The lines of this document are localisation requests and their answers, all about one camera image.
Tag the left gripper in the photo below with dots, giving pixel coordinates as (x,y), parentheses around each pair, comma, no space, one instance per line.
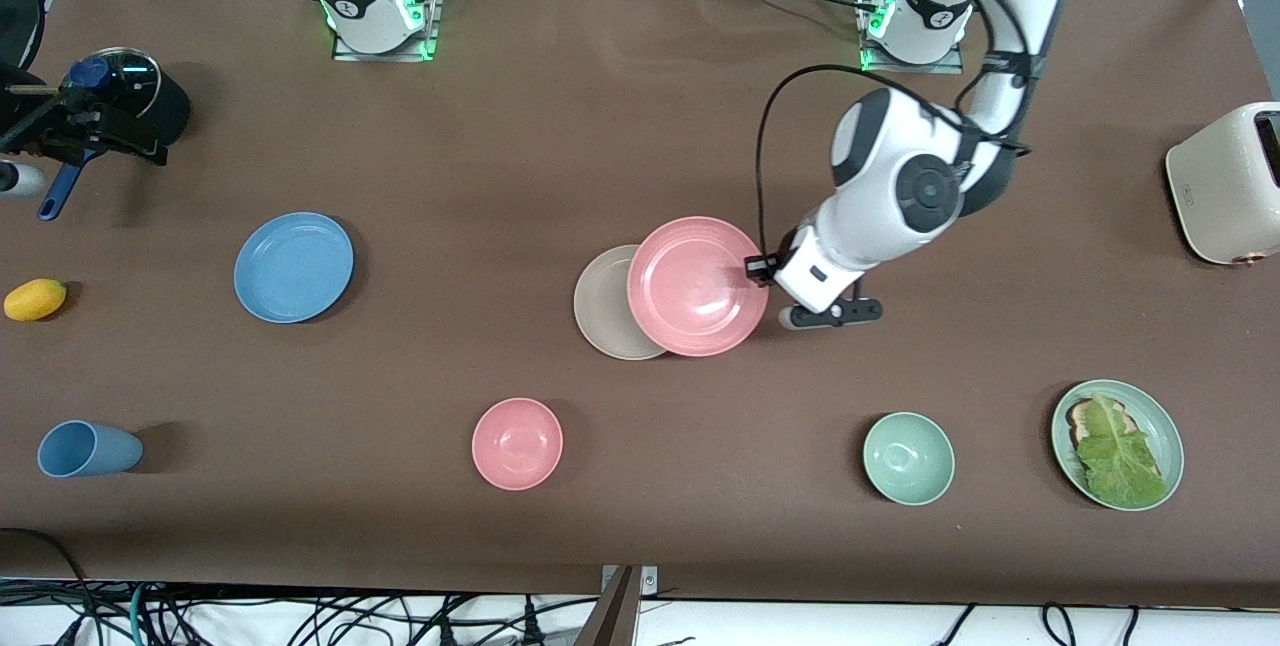
(762,269)

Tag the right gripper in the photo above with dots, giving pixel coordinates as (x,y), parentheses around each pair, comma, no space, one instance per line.
(62,132)

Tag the pink shallow plate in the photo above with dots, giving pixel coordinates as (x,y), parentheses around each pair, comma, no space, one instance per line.
(695,288)

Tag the blue shallow plate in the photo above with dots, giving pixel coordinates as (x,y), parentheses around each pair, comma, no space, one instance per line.
(293,268)

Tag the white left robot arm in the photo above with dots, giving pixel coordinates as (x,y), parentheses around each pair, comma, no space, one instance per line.
(880,156)

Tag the glass lid blue knob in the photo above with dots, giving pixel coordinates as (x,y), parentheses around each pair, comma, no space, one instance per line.
(130,81)

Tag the beige shallow plate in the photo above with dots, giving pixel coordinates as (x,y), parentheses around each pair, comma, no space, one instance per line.
(600,306)

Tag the yellow lemon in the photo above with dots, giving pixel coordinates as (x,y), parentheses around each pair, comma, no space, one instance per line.
(35,300)

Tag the small green bowl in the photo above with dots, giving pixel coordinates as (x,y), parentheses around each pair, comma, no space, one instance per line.
(908,458)

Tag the small pink bowl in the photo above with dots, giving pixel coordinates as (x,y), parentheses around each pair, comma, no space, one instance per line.
(517,444)

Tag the blue plastic cup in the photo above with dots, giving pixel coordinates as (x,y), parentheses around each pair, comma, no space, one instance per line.
(90,449)

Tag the toasted bread slice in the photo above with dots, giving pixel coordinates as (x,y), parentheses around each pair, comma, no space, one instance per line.
(1078,416)

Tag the green lettuce leaf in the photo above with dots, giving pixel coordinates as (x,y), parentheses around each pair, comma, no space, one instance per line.
(1120,461)

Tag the green plate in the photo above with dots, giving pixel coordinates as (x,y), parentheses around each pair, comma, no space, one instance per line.
(1165,436)

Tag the cream toaster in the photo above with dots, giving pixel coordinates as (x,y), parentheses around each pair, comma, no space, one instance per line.
(1220,186)

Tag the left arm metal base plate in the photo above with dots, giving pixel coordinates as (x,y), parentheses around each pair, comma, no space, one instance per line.
(900,68)

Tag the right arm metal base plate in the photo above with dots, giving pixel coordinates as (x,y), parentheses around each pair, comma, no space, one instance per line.
(385,56)

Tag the grey metal mount bracket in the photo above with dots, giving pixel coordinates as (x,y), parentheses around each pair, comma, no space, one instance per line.
(622,606)

